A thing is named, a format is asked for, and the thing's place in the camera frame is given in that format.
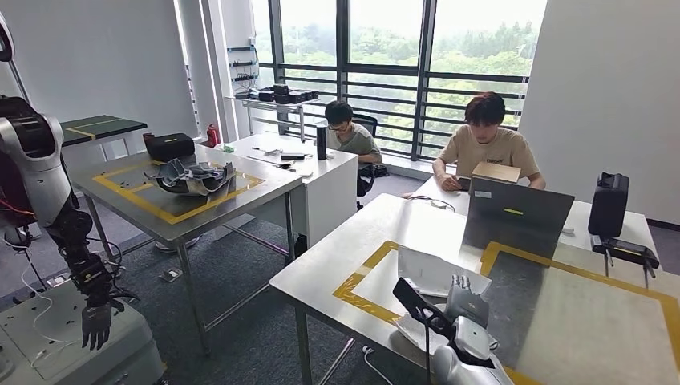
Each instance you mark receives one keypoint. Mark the dark grey parked robot hand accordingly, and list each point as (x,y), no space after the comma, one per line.
(95,324)

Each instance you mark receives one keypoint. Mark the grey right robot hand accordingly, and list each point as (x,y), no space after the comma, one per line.
(467,308)

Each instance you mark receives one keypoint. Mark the white car body part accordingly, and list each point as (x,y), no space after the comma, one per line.
(425,271)

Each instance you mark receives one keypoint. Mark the silver black parked robot arm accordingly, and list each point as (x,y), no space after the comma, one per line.
(42,170)

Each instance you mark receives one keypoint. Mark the steel workbench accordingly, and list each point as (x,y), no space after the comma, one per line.
(584,329)
(255,186)

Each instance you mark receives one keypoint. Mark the grey wheel arch car part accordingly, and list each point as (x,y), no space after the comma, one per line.
(191,178)

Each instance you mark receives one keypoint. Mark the metal floor socket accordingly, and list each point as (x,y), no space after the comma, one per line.
(171,274)

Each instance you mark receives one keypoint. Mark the grey upright panel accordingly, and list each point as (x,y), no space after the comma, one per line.
(515,223)

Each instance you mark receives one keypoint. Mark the chrome stanchion base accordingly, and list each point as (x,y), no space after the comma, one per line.
(180,244)

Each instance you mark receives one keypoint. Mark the smartphone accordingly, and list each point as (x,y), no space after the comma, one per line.
(464,184)

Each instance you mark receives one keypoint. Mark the white desk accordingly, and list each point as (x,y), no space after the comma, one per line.
(329,196)
(576,242)

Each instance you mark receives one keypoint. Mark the flat cardboard box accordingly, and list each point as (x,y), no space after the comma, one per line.
(497,171)

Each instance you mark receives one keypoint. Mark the person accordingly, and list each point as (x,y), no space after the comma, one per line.
(488,149)
(353,143)

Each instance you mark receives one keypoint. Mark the black flat device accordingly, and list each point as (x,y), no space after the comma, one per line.
(627,250)

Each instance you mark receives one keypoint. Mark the tall black case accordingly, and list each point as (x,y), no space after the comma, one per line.
(608,204)

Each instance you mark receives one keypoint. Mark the black case yellow mark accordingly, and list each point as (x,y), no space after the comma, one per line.
(170,147)

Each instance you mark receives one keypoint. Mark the green top table yellow tape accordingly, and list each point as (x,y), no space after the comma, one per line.
(101,127)

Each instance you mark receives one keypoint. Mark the black office chair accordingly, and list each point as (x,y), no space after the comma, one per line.
(370,123)

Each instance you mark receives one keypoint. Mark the black thermos flask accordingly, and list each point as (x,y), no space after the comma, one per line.
(322,142)

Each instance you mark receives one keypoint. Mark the red fire extinguisher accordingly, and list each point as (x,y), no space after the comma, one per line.
(212,135)

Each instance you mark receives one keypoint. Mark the black bar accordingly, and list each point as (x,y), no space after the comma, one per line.
(292,157)

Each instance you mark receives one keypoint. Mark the black charger box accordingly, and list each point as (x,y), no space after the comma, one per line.
(282,99)
(297,97)
(281,89)
(266,96)

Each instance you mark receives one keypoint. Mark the white charger table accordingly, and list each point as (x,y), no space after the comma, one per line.
(255,103)

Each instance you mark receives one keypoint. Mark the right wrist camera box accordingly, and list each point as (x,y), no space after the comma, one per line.
(419,303)

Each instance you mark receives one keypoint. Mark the dark window frame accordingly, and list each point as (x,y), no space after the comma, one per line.
(342,79)

